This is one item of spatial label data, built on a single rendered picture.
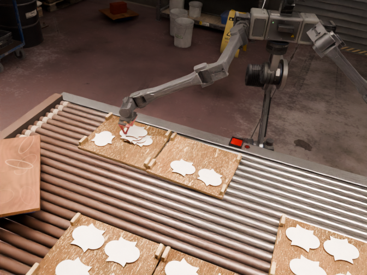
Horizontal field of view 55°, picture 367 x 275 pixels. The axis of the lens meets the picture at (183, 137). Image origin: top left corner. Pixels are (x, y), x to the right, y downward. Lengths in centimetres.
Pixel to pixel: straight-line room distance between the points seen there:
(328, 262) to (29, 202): 125
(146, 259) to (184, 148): 73
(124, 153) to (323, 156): 235
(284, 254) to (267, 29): 130
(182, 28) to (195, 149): 361
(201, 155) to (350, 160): 220
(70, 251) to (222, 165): 87
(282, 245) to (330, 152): 235
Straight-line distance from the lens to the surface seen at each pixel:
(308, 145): 385
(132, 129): 204
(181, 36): 548
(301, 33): 231
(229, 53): 188
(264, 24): 225
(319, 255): 165
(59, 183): 184
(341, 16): 630
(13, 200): 164
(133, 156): 191
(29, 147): 188
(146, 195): 173
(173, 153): 194
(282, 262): 157
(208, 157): 193
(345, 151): 397
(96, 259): 150
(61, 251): 155
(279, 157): 207
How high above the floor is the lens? 218
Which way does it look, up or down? 37 degrees down
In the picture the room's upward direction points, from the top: 5 degrees clockwise
